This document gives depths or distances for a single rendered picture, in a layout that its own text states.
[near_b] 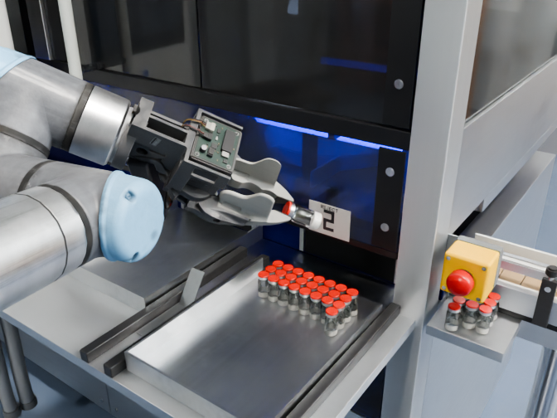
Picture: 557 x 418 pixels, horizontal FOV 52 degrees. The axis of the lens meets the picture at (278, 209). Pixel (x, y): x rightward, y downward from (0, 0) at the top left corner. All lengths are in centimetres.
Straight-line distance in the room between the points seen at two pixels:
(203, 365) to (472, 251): 46
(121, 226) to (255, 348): 51
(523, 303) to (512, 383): 128
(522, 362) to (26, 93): 213
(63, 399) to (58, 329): 121
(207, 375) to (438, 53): 58
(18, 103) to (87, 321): 54
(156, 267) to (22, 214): 74
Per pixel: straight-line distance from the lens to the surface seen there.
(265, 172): 67
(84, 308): 109
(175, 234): 129
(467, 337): 102
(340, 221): 101
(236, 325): 100
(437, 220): 93
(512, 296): 108
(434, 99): 87
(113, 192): 49
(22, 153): 59
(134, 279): 115
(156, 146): 61
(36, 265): 44
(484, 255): 95
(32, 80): 61
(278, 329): 99
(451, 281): 93
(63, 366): 212
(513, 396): 229
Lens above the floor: 149
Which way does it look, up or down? 26 degrees down
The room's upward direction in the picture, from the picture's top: straight up
